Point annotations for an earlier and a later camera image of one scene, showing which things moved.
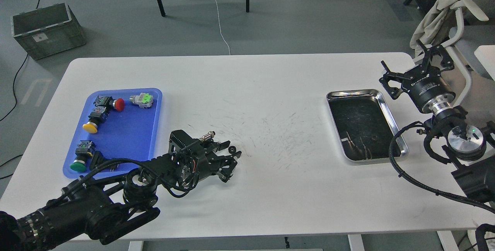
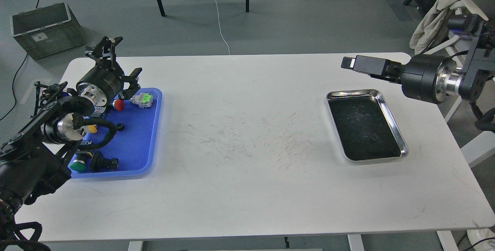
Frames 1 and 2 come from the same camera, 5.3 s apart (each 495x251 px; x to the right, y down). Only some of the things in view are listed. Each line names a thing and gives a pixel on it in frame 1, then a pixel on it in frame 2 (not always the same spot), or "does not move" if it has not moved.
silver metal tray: (364, 126) does not move
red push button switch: (118, 103) does not move
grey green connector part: (144, 100) does not move
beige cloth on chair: (438, 25) does not move
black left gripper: (205, 163) to (103, 84)
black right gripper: (425, 83) to (426, 77)
